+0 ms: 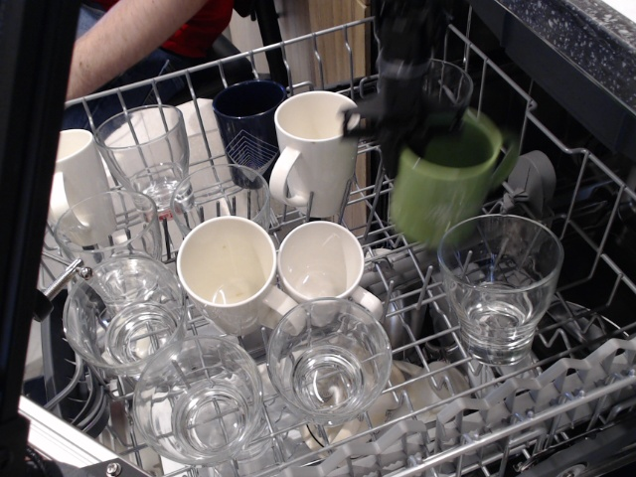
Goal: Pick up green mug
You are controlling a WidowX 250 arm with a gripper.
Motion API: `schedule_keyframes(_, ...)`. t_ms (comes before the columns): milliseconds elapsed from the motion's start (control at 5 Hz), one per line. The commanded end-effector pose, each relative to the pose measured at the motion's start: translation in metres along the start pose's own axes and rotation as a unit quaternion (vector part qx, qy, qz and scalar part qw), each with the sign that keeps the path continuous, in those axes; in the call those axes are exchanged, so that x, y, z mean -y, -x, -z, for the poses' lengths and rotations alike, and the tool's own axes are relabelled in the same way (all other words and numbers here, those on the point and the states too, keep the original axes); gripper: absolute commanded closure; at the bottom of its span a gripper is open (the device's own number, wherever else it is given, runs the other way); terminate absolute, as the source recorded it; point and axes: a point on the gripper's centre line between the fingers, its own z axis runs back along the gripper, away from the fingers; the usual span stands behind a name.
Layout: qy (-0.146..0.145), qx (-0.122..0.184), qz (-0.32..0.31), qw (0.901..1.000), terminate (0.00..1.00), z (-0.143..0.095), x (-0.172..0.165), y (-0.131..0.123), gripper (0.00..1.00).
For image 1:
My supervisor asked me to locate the clear glass back left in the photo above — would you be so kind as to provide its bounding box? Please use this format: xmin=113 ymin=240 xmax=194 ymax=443
xmin=95 ymin=104 xmax=190 ymax=215

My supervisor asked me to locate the grey plastic rack clip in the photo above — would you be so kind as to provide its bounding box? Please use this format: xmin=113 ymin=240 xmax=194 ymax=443
xmin=501 ymin=150 xmax=557 ymax=217

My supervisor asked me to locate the clear glass front centre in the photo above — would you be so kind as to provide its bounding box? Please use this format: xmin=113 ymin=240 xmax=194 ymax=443
xmin=266 ymin=298 xmax=393 ymax=426

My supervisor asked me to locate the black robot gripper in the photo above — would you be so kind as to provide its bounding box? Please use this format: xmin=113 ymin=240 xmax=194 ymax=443
xmin=343 ymin=59 xmax=464 ymax=179

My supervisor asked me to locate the person forearm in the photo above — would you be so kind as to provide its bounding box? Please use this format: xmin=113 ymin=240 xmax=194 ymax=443
xmin=66 ymin=0 xmax=205 ymax=100

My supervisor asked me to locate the tall white mug centre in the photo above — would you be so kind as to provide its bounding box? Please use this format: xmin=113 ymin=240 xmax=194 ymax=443
xmin=269 ymin=90 xmax=358 ymax=219

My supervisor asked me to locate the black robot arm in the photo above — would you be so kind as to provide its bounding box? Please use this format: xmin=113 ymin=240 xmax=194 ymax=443
xmin=343 ymin=1 xmax=470 ymax=179

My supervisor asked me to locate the dark blue cup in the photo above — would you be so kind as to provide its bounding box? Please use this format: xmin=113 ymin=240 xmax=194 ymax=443
xmin=213 ymin=79 xmax=287 ymax=181

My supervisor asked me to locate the clear glass left rear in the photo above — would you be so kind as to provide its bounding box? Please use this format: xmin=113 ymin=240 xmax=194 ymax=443
xmin=54 ymin=190 xmax=163 ymax=267

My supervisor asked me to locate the tall white mug left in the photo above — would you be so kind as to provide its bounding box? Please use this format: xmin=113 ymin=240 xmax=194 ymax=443
xmin=49 ymin=129 xmax=114 ymax=244

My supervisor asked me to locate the clear glass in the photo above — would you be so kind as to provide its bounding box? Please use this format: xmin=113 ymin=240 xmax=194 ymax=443
xmin=170 ymin=164 xmax=270 ymax=237
xmin=422 ymin=59 xmax=473 ymax=118
xmin=95 ymin=104 xmax=190 ymax=215
xmin=54 ymin=190 xmax=163 ymax=267
xmin=63 ymin=255 xmax=188 ymax=377
xmin=437 ymin=215 xmax=564 ymax=366
xmin=132 ymin=336 xmax=263 ymax=465
xmin=266 ymin=298 xmax=393 ymax=426

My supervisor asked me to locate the wide white mug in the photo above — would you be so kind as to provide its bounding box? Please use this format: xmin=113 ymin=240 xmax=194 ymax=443
xmin=177 ymin=216 xmax=297 ymax=336

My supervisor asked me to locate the tall white mug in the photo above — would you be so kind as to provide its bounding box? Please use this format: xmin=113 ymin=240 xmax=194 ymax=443
xmin=49 ymin=129 xmax=114 ymax=244
xmin=269 ymin=90 xmax=358 ymax=219

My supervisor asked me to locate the clear glass front left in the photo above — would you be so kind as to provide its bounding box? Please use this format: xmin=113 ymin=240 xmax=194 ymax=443
xmin=132 ymin=336 xmax=263 ymax=465

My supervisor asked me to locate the black clamp with metal screw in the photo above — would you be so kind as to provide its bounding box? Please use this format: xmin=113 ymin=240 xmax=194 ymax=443
xmin=33 ymin=258 xmax=93 ymax=322

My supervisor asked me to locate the grey plastic tine row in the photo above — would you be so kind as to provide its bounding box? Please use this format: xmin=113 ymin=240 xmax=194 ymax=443
xmin=282 ymin=339 xmax=635 ymax=476

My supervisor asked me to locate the green ceramic mug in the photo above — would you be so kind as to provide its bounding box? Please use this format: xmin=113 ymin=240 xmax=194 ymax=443
xmin=389 ymin=109 xmax=520 ymax=247

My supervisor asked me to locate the grey wire dishwasher rack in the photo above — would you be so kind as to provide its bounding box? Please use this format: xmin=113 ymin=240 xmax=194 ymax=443
xmin=19 ymin=1 xmax=635 ymax=476

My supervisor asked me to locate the small white mug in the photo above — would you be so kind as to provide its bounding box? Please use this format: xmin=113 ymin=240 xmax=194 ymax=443
xmin=277 ymin=221 xmax=384 ymax=320

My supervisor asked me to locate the clear glass middle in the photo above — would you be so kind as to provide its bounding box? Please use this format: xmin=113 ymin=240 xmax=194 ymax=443
xmin=170 ymin=164 xmax=270 ymax=237

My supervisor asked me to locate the clear glass back right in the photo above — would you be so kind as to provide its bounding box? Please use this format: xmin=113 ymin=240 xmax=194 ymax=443
xmin=422 ymin=59 xmax=473 ymax=118

